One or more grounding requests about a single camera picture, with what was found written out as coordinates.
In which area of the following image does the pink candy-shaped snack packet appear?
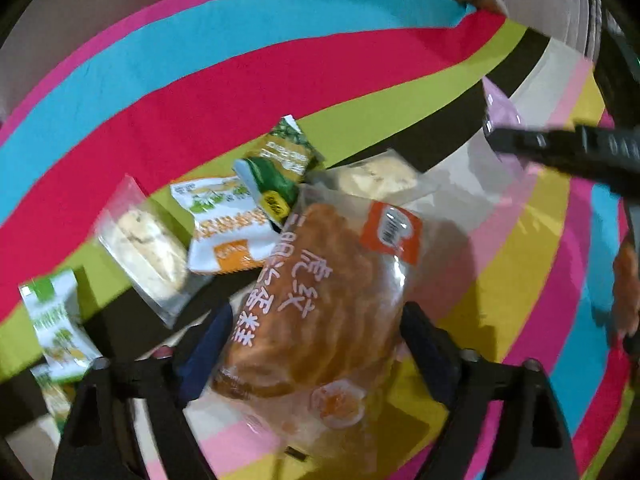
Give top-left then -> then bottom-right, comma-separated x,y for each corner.
482,79 -> 524,134

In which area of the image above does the clear packet with pale pastry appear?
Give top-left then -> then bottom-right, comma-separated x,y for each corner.
305,147 -> 442,207

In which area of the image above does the white green orange snack packet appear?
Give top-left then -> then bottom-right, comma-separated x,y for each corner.
170,175 -> 281,277

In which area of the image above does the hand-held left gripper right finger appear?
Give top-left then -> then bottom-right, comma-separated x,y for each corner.
400,302 -> 588,480

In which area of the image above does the white green leaf snack packet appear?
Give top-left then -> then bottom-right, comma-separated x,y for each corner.
19,269 -> 103,382
30,362 -> 76,422

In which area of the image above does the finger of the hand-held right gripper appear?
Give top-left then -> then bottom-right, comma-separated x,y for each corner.
484,126 -> 640,197

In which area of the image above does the striped cake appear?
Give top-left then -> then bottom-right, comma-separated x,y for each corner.
210,182 -> 451,461

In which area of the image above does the clear packet with white cookie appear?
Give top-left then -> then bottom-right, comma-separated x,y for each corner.
95,175 -> 216,329

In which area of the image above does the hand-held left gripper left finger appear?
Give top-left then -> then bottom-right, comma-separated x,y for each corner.
52,305 -> 236,480

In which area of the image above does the dark green snack packet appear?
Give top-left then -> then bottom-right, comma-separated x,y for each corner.
234,116 -> 326,234

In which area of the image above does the beige curtain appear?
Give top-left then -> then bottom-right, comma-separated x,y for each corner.
0,0 -> 603,126

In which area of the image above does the person's right hand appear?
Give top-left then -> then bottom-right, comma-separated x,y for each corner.
614,237 -> 640,342

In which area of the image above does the striped colourful tablecloth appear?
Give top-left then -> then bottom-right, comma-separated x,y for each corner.
0,0 -> 632,480

